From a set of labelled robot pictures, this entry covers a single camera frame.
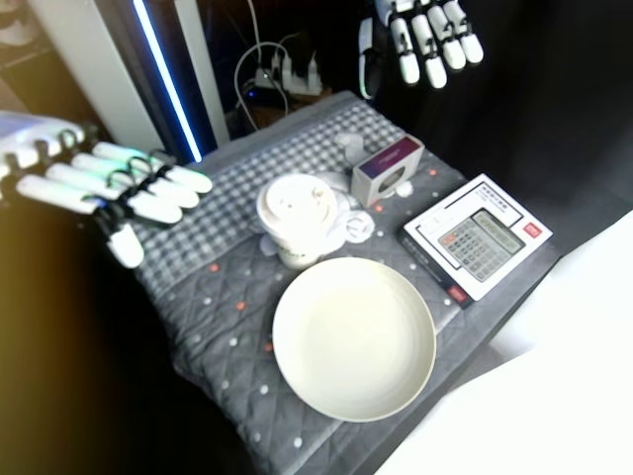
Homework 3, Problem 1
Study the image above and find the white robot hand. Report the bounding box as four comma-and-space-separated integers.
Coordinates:
357, 0, 486, 101
0, 111, 215, 271

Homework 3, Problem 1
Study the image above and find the small purple white box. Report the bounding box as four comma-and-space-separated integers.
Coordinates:
350, 134, 426, 209

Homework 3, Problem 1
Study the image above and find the white paper cup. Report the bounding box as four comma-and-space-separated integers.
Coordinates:
255, 173, 342, 271

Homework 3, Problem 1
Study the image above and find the white calculator box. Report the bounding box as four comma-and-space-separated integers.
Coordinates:
395, 172, 555, 311

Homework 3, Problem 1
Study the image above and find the cream round plate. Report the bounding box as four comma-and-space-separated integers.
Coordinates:
271, 256, 439, 424

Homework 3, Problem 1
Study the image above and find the white pillar with blue light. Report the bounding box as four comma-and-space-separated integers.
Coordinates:
29, 0, 231, 164

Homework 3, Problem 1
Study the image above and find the white power strip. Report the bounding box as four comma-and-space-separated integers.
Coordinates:
254, 64, 323, 96

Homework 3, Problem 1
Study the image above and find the grey quilt with printed bear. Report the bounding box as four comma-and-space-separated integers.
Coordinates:
133, 90, 563, 475

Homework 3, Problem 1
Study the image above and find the white flat panel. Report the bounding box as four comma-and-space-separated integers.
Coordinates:
374, 210, 633, 475

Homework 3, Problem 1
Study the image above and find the white looped cable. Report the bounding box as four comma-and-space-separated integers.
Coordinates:
233, 41, 292, 131

